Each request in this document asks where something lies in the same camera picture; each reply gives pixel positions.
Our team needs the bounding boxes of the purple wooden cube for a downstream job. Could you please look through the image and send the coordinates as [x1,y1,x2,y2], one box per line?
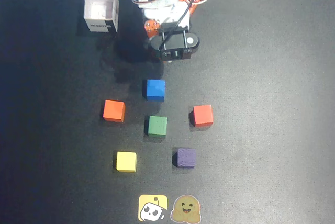
[172,147,197,169]

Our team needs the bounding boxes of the orange wooden cube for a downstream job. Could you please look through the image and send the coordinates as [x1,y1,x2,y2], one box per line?
[102,99,126,123]

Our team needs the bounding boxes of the red wooden cube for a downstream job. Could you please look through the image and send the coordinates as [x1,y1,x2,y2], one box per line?
[189,104,214,128]

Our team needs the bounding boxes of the yellow wooden cube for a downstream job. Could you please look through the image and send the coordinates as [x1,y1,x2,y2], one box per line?
[114,151,138,173]

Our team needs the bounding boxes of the hugging face emoji sticker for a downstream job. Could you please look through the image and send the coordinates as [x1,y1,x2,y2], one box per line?
[170,195,202,223]

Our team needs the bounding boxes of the black fabric mat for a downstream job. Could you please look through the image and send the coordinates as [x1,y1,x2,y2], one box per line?
[0,0,335,224]

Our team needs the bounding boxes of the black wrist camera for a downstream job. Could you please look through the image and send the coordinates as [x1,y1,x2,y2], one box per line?
[148,28,201,61]

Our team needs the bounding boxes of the green wooden cube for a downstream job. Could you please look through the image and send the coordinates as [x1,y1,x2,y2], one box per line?
[144,115,169,139]

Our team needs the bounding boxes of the white open cardboard box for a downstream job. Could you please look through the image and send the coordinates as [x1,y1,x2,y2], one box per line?
[83,0,120,35]

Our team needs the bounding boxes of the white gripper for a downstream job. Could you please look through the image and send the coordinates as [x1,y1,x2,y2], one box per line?
[142,2,191,64]

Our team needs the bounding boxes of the black camera cable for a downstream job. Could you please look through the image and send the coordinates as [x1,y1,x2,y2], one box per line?
[161,0,199,51]

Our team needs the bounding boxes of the blue wooden cube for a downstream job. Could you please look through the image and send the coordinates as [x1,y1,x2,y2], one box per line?
[142,79,166,102]

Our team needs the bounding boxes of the yellow robot face sticker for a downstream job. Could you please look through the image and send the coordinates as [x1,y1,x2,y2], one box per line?
[138,194,169,222]

